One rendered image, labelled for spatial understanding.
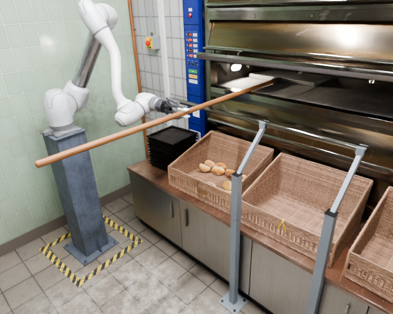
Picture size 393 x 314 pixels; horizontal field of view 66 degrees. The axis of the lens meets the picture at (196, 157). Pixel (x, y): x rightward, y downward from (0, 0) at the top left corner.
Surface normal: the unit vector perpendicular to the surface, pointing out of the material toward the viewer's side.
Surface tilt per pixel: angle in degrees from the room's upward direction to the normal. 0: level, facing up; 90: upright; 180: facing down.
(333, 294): 90
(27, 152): 90
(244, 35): 70
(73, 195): 90
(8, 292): 0
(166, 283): 0
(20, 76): 90
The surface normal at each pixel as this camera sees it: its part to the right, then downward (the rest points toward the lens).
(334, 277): -0.04, -0.89
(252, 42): -0.67, 0.01
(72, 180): 0.76, 0.27
